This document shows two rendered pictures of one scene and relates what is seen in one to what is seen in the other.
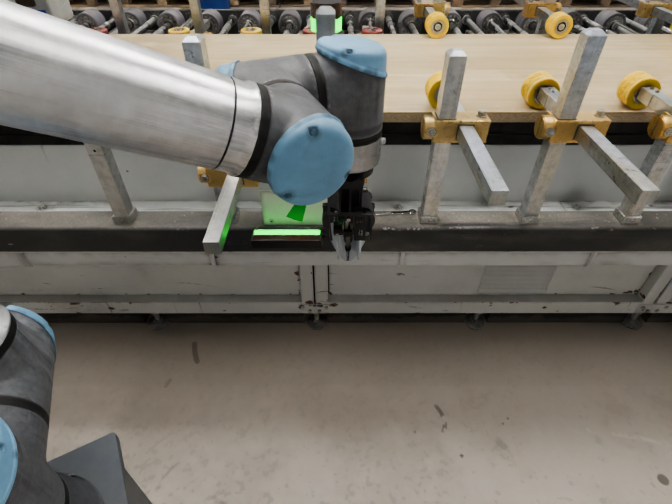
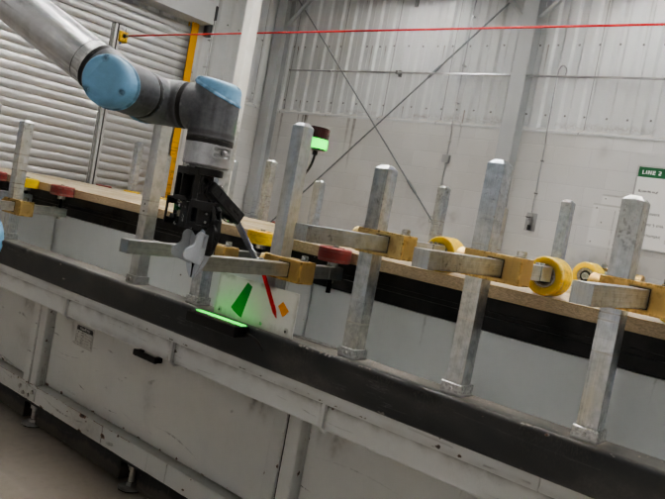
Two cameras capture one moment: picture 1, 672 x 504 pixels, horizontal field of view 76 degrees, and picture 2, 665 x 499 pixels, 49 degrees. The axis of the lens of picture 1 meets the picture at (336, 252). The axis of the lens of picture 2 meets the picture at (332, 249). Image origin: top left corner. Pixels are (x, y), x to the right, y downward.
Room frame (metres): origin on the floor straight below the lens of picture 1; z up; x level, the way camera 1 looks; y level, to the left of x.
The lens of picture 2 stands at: (-0.34, -1.11, 0.99)
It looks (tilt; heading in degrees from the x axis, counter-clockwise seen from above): 3 degrees down; 39
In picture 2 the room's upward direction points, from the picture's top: 10 degrees clockwise
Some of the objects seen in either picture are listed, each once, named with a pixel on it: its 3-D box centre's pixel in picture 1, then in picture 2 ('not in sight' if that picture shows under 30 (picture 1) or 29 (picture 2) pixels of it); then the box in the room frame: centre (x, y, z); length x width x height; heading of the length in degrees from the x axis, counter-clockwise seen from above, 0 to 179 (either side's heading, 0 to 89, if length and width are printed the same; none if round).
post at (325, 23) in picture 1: (327, 132); (285, 228); (0.87, 0.02, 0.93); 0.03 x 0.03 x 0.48; 0
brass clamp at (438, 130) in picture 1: (454, 127); (382, 243); (0.87, -0.25, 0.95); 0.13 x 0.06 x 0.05; 90
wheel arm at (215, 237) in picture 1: (233, 185); (200, 253); (0.81, 0.23, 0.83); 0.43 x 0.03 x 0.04; 0
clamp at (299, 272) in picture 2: not in sight; (286, 267); (0.87, 0.00, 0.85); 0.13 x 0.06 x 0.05; 90
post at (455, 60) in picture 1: (437, 161); (365, 280); (0.87, -0.23, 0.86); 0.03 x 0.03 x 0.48; 0
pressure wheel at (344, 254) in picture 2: not in sight; (332, 268); (1.01, -0.02, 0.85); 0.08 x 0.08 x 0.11
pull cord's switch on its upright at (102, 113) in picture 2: not in sight; (105, 122); (1.98, 2.58, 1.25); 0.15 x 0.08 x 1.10; 90
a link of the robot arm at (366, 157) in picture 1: (352, 148); (208, 157); (0.57, -0.02, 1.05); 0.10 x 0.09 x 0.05; 90
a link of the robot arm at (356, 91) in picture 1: (349, 89); (213, 112); (0.57, -0.02, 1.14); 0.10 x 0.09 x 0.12; 113
